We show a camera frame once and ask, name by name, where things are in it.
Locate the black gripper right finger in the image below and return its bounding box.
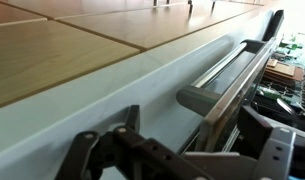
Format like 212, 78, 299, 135
236, 105, 305, 180

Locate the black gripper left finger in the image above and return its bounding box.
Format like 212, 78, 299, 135
54, 104, 211, 180

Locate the toaster oven glass door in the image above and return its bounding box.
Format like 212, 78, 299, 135
175, 9, 286, 155

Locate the metal pitcher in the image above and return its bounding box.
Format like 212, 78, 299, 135
251, 95, 298, 118

